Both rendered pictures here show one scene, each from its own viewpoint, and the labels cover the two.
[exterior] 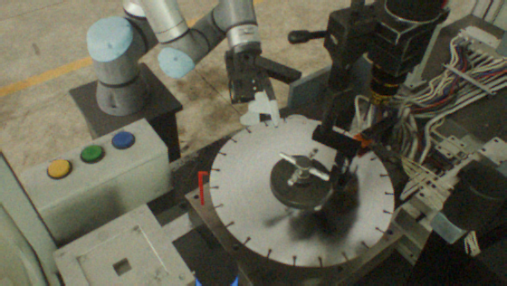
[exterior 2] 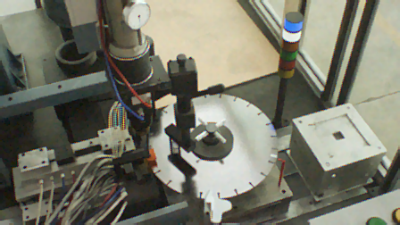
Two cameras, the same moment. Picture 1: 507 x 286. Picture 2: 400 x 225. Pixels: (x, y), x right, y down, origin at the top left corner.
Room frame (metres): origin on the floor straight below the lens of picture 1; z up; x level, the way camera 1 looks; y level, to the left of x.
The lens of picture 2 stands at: (1.18, 0.04, 1.89)
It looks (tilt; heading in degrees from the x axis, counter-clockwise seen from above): 48 degrees down; 196
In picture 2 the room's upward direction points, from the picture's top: 1 degrees counter-clockwise
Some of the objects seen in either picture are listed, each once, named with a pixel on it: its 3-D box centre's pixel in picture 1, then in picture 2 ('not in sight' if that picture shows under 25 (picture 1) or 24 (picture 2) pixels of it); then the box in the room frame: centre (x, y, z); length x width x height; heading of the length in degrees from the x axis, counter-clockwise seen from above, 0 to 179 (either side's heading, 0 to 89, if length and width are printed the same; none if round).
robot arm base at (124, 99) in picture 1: (120, 84); not in sight; (0.92, 0.30, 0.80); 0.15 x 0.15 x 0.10
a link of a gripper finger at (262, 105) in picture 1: (262, 108); (218, 204); (0.64, -0.07, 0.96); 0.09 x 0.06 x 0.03; 13
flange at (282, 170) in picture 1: (301, 176); (211, 137); (0.46, -0.13, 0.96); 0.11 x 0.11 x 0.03
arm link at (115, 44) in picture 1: (114, 48); not in sight; (0.92, 0.30, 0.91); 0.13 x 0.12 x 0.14; 149
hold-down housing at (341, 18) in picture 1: (343, 60); (183, 93); (0.52, -0.18, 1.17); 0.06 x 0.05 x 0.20; 115
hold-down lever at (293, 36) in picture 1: (319, 39); (202, 86); (0.53, -0.13, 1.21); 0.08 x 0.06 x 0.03; 124
